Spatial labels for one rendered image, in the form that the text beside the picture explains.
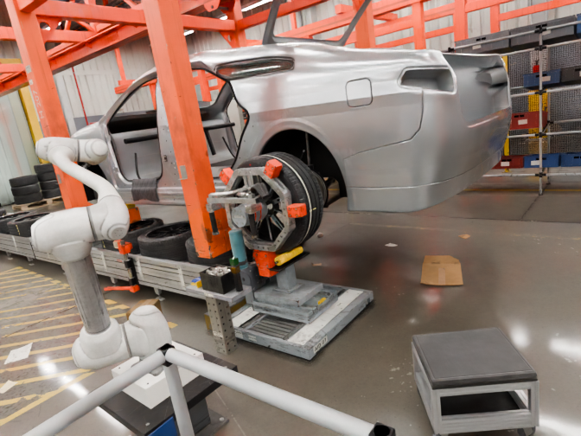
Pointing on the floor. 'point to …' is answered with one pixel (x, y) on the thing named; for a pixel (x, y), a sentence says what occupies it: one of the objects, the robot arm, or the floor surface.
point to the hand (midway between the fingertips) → (88, 163)
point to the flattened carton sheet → (441, 271)
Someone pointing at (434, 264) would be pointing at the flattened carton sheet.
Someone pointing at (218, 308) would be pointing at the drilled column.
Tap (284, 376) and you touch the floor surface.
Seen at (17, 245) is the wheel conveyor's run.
